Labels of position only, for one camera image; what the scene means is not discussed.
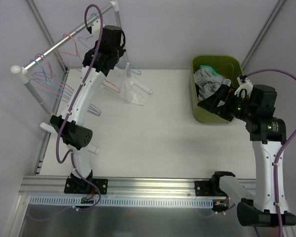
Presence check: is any grey tank top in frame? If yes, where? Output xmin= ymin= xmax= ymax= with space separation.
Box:
xmin=194 ymin=70 xmax=231 ymax=101

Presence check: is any green tank top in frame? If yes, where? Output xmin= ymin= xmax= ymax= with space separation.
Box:
xmin=199 ymin=65 xmax=222 ymax=77

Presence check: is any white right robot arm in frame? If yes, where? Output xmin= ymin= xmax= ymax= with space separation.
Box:
xmin=194 ymin=85 xmax=296 ymax=227

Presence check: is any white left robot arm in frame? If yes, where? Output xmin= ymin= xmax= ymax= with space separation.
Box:
xmin=50 ymin=25 xmax=126 ymax=195

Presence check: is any white tank top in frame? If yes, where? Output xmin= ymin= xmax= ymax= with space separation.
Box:
xmin=100 ymin=62 xmax=146 ymax=106

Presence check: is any olive green plastic bin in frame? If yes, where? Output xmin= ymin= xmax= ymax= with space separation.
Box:
xmin=189 ymin=55 xmax=243 ymax=123

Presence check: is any metal clothes rack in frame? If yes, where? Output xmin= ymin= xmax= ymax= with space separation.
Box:
xmin=11 ymin=0 xmax=153 ymax=117

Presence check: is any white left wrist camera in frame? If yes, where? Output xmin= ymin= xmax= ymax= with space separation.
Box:
xmin=87 ymin=19 xmax=103 ymax=39

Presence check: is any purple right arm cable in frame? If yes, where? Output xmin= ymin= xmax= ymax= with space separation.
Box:
xmin=199 ymin=69 xmax=296 ymax=237

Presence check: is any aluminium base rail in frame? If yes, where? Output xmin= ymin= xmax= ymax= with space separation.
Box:
xmin=18 ymin=175 xmax=208 ymax=198

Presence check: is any white slotted cable duct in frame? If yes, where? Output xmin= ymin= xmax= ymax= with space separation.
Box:
xmin=29 ymin=196 xmax=214 ymax=209

